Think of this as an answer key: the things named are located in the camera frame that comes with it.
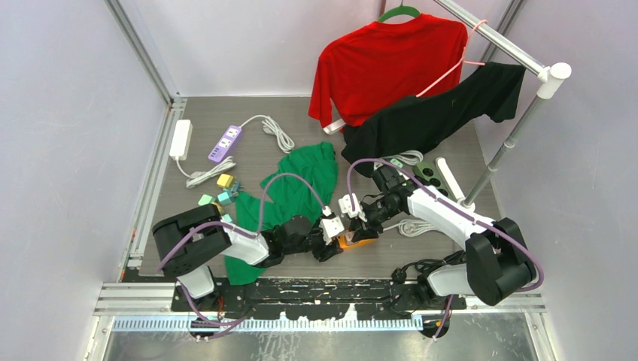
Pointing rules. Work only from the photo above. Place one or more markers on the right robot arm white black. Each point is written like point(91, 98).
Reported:
point(497, 262)

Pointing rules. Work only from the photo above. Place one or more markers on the green power strip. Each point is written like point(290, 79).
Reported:
point(431, 175)

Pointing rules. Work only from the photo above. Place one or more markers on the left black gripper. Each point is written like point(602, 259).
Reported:
point(324, 250)

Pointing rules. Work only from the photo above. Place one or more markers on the mint plug adapter back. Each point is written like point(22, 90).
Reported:
point(396, 162)

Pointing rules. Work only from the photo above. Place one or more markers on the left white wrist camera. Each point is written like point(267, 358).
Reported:
point(331, 225)

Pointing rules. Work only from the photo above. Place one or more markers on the yellow plug adapter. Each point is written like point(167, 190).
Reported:
point(226, 181)

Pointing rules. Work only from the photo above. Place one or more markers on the pink clothes hanger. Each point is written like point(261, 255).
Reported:
point(459, 63)

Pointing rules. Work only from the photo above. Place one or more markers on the white power strip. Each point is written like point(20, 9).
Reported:
point(181, 140)

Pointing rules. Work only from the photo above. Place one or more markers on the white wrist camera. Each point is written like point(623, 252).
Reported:
point(350, 206)
point(331, 225)

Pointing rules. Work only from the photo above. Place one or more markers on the red t-shirt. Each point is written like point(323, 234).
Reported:
point(379, 64)

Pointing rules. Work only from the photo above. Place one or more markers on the green t-shirt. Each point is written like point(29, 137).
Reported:
point(289, 197)

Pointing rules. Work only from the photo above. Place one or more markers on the black t-shirt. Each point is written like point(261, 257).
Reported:
point(421, 124)

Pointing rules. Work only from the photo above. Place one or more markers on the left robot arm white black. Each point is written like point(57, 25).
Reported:
point(188, 241)

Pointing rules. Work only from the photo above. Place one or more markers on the light green plug adapter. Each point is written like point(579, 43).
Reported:
point(206, 199)

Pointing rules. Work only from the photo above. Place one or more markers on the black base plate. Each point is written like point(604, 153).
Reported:
point(316, 299)

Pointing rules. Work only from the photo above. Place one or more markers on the green clothes hanger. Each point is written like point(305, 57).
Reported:
point(402, 10)

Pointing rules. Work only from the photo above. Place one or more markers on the purple power strip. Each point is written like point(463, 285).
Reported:
point(222, 149)

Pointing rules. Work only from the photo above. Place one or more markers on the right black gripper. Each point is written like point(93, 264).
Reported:
point(364, 230)

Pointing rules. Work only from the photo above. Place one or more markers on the orange power strip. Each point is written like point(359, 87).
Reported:
point(346, 243)

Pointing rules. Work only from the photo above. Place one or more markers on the aluminium frame rail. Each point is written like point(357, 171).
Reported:
point(130, 21)

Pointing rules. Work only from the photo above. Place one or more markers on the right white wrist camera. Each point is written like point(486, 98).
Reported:
point(350, 206)

